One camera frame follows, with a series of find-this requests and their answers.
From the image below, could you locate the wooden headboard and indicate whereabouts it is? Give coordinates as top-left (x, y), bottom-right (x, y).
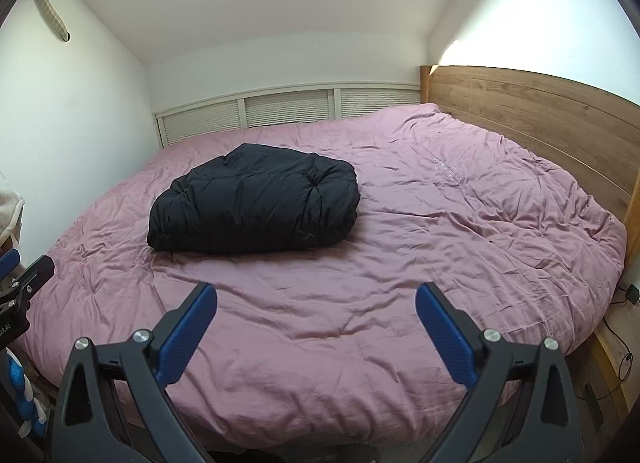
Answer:
top-left (419, 64), bottom-right (640, 226)

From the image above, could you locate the beige corrugated wall pipe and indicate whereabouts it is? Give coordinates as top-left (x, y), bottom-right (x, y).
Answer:
top-left (27, 0), bottom-right (71, 42)

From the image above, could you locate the beige soft furniture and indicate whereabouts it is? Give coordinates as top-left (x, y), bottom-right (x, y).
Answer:
top-left (0, 170), bottom-right (26, 249)

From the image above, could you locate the person's left hand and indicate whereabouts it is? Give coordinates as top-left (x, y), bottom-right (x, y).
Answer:
top-left (5, 355), bottom-right (49, 437)

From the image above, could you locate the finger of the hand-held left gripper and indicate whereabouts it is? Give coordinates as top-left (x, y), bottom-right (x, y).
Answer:
top-left (0, 249), bottom-right (22, 280)
top-left (0, 255), bottom-right (56, 317)

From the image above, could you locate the white louvered panel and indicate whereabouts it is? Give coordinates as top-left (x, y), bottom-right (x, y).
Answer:
top-left (152, 83), bottom-right (423, 148)

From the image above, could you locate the pink duvet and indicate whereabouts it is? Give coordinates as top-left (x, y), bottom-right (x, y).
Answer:
top-left (25, 102), bottom-right (628, 444)

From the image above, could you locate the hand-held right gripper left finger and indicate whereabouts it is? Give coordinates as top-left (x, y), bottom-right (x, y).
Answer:
top-left (57, 281), bottom-right (219, 463)

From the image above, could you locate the black puffer coat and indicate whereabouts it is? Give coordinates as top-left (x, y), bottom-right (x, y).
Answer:
top-left (146, 143), bottom-right (362, 255)

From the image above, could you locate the black charger cable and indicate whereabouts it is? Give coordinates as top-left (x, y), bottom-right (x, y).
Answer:
top-left (575, 285), bottom-right (636, 401)

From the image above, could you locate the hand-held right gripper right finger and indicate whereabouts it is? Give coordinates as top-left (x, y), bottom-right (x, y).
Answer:
top-left (415, 281), bottom-right (586, 463)

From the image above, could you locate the wooden bed frame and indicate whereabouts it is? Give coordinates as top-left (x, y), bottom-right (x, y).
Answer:
top-left (590, 303), bottom-right (633, 409)

